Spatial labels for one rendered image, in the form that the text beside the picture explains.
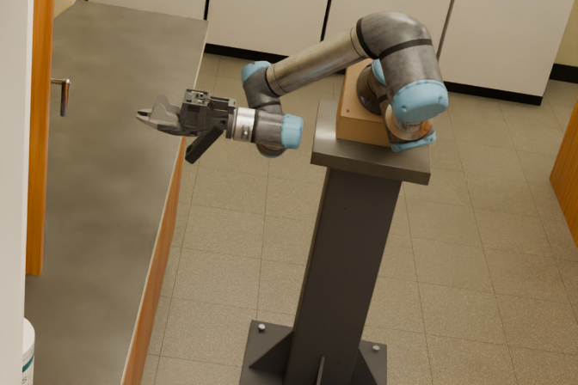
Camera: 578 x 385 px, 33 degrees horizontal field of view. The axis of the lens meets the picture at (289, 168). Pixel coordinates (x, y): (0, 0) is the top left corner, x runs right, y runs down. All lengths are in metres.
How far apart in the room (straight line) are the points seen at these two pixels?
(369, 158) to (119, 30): 0.95
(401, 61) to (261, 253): 1.87
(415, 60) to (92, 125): 0.93
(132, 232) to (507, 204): 2.60
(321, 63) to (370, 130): 0.54
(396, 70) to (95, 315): 0.78
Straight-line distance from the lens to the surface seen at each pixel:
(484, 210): 4.39
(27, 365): 1.67
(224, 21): 5.15
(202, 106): 2.12
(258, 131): 2.14
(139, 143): 2.50
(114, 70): 2.85
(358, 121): 2.64
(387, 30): 2.05
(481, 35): 5.24
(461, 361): 3.52
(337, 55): 2.14
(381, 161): 2.60
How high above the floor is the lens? 2.20
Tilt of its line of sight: 30 degrees down
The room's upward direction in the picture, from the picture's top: 11 degrees clockwise
